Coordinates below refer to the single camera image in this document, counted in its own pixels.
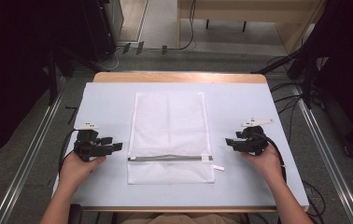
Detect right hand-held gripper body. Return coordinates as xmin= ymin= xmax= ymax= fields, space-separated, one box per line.
xmin=234 ymin=118 xmax=275 ymax=157

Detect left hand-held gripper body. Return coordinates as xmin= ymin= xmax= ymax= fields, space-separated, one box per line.
xmin=73 ymin=122 xmax=114 ymax=162

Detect person's right hand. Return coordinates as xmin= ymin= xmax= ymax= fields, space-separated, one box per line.
xmin=240 ymin=143 xmax=284 ymax=185

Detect person's left hand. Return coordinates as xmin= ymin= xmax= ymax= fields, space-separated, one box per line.
xmin=59 ymin=151 xmax=107 ymax=189

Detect pale blue table mat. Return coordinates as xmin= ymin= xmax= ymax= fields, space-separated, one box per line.
xmin=51 ymin=81 xmax=310 ymax=210

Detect white mesh laundry bag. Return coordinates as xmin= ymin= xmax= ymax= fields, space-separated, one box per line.
xmin=126 ymin=91 xmax=226 ymax=186

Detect black chair part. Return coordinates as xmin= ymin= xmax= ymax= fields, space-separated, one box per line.
xmin=67 ymin=203 xmax=85 ymax=224

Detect black stand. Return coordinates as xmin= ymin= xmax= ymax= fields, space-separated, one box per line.
xmin=42 ymin=49 xmax=104 ymax=106
xmin=250 ymin=46 xmax=325 ymax=110

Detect person's beige trousers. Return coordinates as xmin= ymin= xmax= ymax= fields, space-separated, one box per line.
xmin=114 ymin=212 xmax=249 ymax=224

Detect black curtain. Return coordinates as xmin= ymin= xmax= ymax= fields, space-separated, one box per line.
xmin=302 ymin=0 xmax=353 ymax=160
xmin=0 ymin=0 xmax=85 ymax=166

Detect black cabinet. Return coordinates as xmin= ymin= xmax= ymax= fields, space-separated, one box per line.
xmin=78 ymin=0 xmax=125 ymax=63

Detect light wooden bench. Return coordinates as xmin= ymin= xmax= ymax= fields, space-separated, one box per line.
xmin=176 ymin=0 xmax=327 ymax=54

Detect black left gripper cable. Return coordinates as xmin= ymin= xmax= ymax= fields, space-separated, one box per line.
xmin=58 ymin=128 xmax=79 ymax=175

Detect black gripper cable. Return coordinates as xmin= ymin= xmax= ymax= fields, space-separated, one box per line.
xmin=58 ymin=128 xmax=79 ymax=175
xmin=252 ymin=132 xmax=289 ymax=185

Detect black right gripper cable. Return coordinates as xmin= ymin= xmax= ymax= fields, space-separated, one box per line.
xmin=252 ymin=132 xmax=289 ymax=185

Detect black floor cables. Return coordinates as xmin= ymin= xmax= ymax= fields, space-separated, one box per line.
xmin=267 ymin=55 xmax=328 ymax=147

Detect metal floor rail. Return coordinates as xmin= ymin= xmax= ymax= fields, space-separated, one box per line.
xmin=290 ymin=83 xmax=353 ymax=224
xmin=0 ymin=77 xmax=67 ymax=224

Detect black hanging cable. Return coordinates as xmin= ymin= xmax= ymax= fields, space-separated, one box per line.
xmin=177 ymin=0 xmax=197 ymax=51

